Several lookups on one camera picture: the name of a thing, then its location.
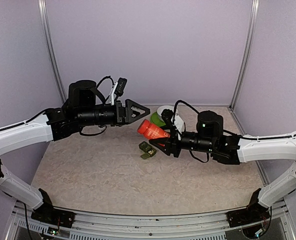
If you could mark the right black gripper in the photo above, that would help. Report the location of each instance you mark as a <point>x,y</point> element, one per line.
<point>167,142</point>

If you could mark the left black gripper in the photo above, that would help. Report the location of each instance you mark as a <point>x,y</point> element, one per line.
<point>120,120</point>

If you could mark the red cylindrical container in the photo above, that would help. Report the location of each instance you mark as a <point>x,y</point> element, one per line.
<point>151,131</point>

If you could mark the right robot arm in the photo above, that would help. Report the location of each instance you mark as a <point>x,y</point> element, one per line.
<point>233,149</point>

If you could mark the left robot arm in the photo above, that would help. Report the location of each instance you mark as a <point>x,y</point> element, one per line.
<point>85,106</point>

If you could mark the green plate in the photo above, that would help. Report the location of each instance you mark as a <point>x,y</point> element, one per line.
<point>154,118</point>

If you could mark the white ceramic bowl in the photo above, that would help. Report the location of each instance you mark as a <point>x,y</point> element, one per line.
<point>169,111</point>

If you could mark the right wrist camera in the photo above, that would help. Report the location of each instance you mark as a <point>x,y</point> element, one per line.
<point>175,123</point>

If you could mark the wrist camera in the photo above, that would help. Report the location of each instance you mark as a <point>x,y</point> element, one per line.
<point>117,90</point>
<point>175,123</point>

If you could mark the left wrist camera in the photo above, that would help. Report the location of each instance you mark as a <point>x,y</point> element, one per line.
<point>117,90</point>

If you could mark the front aluminium rail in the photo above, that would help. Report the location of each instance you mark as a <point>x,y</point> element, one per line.
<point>103,226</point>

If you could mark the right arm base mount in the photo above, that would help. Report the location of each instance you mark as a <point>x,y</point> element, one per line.
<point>252,213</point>

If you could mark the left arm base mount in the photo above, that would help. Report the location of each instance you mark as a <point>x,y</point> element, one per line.
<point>47,213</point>

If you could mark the left aluminium frame post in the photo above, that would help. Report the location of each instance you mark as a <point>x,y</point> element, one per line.
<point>42,6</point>

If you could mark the aluminium frame post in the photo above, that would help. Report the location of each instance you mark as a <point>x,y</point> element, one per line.
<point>246,53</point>
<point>42,6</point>

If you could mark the right aluminium frame post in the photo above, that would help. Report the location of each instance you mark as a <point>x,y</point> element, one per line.
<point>246,53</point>

